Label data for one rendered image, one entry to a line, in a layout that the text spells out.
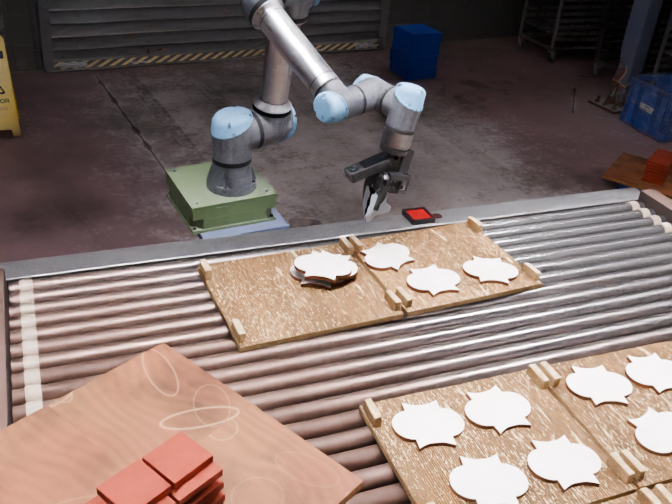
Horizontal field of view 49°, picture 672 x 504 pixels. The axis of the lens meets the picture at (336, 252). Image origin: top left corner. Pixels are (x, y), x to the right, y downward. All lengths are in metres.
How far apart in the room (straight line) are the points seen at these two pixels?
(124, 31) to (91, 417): 5.28
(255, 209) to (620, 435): 1.20
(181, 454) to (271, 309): 0.75
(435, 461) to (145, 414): 0.53
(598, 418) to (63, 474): 1.03
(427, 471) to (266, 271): 0.73
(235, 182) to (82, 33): 4.28
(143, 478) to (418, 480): 0.55
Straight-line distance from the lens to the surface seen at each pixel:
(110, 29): 6.40
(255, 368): 1.62
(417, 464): 1.43
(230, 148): 2.15
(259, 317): 1.73
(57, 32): 6.33
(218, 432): 1.31
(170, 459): 1.06
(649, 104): 6.20
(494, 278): 1.97
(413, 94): 1.79
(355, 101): 1.79
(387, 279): 1.91
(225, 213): 2.19
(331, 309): 1.77
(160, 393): 1.38
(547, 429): 1.57
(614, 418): 1.66
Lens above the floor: 1.96
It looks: 31 degrees down
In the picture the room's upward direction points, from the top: 5 degrees clockwise
